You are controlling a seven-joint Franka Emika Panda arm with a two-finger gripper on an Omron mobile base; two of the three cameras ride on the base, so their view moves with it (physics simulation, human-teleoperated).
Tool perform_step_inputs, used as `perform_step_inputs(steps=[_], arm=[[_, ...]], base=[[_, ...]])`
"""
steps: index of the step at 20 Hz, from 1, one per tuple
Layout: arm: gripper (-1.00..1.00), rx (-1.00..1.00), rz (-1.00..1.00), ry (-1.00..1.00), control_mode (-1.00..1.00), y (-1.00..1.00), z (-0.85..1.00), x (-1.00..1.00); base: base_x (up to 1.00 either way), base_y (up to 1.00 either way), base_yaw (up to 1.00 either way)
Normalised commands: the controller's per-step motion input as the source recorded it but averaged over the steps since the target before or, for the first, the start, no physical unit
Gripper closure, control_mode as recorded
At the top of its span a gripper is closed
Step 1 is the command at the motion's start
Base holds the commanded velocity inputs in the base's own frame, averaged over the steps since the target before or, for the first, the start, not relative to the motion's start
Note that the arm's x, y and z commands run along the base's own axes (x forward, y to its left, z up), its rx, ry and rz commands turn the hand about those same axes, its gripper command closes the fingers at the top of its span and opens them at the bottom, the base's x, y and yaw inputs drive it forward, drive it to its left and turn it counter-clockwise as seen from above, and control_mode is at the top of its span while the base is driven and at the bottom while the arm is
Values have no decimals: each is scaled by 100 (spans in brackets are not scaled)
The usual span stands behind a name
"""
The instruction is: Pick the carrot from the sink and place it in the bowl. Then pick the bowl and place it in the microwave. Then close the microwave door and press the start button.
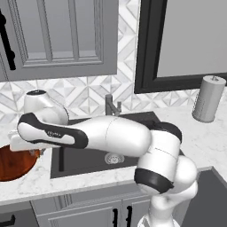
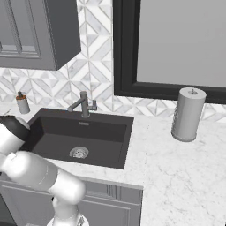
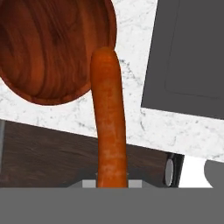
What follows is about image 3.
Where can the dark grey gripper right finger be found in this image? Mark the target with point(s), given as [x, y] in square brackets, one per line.
[135, 183]

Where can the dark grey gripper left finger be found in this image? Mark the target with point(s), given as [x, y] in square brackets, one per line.
[88, 183]

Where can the orange carrot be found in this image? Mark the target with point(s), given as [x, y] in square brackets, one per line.
[108, 116]

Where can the brown wooden bowl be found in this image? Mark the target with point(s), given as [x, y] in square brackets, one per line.
[49, 49]

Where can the dark wood cupboard front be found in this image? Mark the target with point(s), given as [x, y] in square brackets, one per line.
[49, 157]

